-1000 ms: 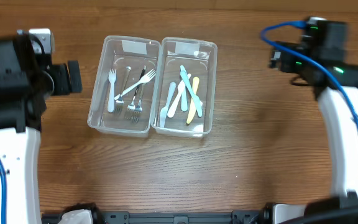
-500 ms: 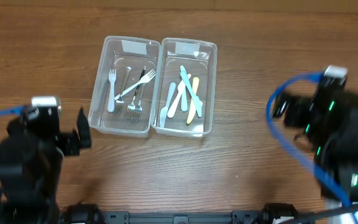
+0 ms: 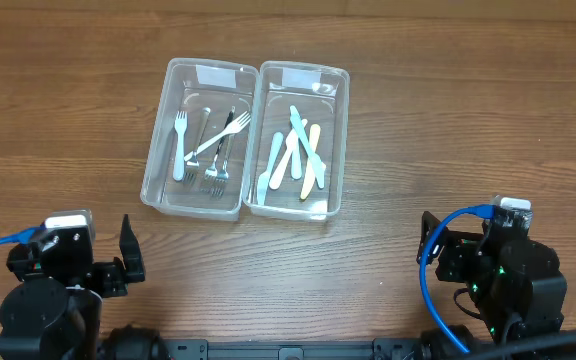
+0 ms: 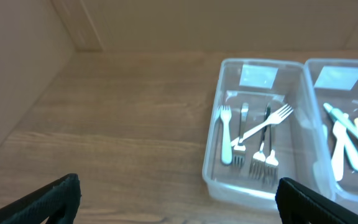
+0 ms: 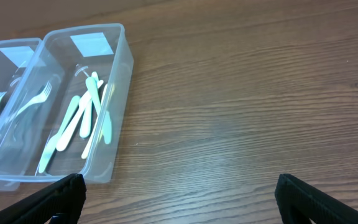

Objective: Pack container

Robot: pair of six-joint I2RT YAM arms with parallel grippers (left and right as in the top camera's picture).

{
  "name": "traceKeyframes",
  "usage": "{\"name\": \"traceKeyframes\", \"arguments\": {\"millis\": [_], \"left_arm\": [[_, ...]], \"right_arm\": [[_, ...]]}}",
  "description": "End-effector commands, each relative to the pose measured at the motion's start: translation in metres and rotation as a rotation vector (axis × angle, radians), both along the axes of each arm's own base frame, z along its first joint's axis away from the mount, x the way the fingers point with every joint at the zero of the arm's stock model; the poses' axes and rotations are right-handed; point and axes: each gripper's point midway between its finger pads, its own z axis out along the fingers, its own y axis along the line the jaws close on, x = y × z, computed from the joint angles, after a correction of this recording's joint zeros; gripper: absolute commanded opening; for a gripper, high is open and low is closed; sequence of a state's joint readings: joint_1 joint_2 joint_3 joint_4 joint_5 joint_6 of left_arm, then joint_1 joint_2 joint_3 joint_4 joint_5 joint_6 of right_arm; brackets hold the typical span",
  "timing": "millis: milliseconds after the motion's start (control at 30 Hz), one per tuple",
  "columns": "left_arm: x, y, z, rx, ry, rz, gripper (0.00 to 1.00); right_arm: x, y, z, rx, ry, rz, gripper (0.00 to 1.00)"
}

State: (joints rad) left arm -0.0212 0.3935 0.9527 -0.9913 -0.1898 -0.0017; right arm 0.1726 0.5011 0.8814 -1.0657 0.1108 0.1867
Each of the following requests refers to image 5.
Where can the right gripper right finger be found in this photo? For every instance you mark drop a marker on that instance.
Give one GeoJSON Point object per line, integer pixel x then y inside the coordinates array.
{"type": "Point", "coordinates": [301, 203]}

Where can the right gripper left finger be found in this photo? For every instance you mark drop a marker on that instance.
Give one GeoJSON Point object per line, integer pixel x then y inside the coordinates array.
{"type": "Point", "coordinates": [60, 202]}

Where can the pale blue plastic knife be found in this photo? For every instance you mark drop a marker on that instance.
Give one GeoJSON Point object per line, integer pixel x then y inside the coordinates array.
{"type": "Point", "coordinates": [52, 142]}

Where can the cream yellow plastic knife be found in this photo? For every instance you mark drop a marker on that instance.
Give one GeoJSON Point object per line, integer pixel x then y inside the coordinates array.
{"type": "Point", "coordinates": [86, 150]}

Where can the white plastic knife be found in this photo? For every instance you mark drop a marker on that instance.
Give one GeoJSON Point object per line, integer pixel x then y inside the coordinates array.
{"type": "Point", "coordinates": [85, 128]}
{"type": "Point", "coordinates": [70, 129]}

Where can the white plastic fork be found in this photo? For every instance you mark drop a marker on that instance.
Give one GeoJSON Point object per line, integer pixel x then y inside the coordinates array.
{"type": "Point", "coordinates": [38, 98]}

